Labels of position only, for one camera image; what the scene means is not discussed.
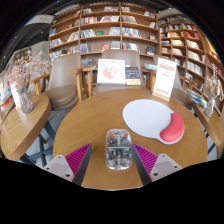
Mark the white hanging ceiling sign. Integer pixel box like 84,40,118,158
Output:
24,14,54,26

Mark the taupe armchair with wooden arms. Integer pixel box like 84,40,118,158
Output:
153,54,195,108
28,52,84,111
82,49,156,96

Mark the glass vase with dried flowers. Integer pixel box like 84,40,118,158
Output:
203,66,224,118

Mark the wide wooden bookshelf unit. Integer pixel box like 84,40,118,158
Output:
48,2,159,64

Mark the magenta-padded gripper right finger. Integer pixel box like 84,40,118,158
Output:
130,143,184,186

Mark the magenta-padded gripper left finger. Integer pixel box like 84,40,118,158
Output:
42,143,93,186

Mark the small distant bookshelf unit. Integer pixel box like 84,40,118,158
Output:
13,48,33,68

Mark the white framed floral picture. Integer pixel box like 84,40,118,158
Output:
96,58,127,85

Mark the dark blue book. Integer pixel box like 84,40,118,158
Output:
125,66,142,86

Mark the glass vase with pink flowers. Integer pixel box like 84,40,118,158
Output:
4,49,52,115

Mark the small white table sign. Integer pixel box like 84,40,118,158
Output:
9,82,22,110

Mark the white mouse pad red rest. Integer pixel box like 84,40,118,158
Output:
122,98,186,146

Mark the transparent computer mouse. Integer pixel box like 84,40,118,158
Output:
105,128,133,171

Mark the white sign on wooden stand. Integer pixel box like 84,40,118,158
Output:
152,57,178,102

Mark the tall curved wooden bookshelf unit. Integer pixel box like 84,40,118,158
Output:
158,11,224,114

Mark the stack of colourful magazines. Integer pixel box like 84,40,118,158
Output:
186,89,208,108

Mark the round wooden side table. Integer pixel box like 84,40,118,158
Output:
0,94,56,165
191,99,224,158

